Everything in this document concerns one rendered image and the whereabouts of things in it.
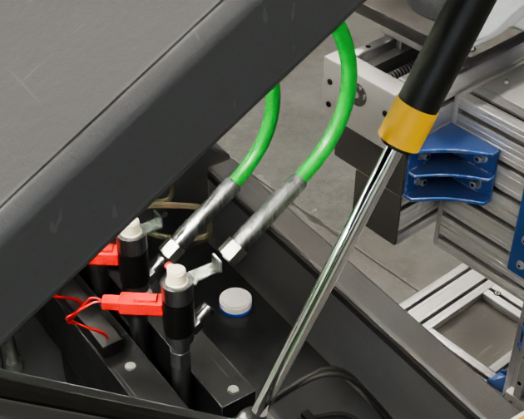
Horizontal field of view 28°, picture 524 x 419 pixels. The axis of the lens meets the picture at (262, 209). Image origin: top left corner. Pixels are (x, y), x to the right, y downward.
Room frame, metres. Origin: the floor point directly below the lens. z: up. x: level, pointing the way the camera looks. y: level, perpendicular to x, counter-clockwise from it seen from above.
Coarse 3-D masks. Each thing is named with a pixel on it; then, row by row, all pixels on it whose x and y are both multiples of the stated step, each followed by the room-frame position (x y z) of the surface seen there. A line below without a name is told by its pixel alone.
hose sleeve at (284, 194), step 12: (288, 180) 0.73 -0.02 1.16; (300, 180) 0.73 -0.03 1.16; (276, 192) 0.72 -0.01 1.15; (288, 192) 0.72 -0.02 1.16; (300, 192) 0.72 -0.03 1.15; (264, 204) 0.72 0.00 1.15; (276, 204) 0.71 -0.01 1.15; (288, 204) 0.72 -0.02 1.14; (252, 216) 0.71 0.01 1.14; (264, 216) 0.71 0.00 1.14; (276, 216) 0.71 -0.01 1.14; (240, 228) 0.70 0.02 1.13; (252, 228) 0.70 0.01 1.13; (264, 228) 0.70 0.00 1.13; (240, 240) 0.69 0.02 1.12; (252, 240) 0.70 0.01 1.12
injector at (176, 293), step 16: (176, 288) 0.65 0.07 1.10; (192, 288) 0.66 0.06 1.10; (176, 304) 0.65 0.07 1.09; (192, 304) 0.66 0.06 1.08; (208, 304) 0.68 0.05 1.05; (176, 320) 0.65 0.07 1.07; (192, 320) 0.66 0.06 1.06; (176, 336) 0.65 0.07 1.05; (192, 336) 0.66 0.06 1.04; (176, 352) 0.65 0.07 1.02; (176, 368) 0.65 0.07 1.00; (176, 384) 0.65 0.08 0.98
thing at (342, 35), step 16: (336, 32) 0.75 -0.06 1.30; (352, 48) 0.75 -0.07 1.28; (352, 64) 0.75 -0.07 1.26; (352, 80) 0.76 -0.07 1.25; (352, 96) 0.76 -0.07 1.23; (336, 112) 0.76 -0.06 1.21; (336, 128) 0.75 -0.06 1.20; (320, 144) 0.75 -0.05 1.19; (336, 144) 0.75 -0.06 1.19; (320, 160) 0.74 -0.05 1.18; (304, 176) 0.73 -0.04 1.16
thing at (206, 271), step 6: (210, 264) 0.69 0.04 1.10; (192, 270) 0.68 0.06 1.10; (198, 270) 0.68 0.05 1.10; (204, 270) 0.68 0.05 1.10; (210, 270) 0.68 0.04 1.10; (216, 270) 0.68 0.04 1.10; (192, 276) 0.67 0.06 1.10; (198, 276) 0.67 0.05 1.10; (204, 276) 0.67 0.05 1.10; (210, 276) 0.67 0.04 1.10
